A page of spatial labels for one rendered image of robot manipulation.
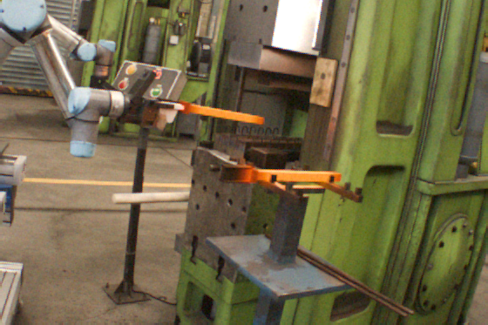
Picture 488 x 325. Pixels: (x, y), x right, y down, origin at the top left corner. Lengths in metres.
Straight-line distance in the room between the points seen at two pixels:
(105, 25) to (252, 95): 4.74
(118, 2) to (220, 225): 5.19
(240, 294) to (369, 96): 0.91
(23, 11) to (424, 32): 1.49
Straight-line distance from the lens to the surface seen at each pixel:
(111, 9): 6.86
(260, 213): 1.91
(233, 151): 2.01
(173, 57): 7.01
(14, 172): 2.05
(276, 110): 2.38
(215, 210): 2.01
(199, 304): 2.28
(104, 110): 1.42
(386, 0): 1.81
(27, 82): 9.83
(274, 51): 1.97
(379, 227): 2.16
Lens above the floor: 1.31
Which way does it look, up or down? 9 degrees down
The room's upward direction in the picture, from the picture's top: 10 degrees clockwise
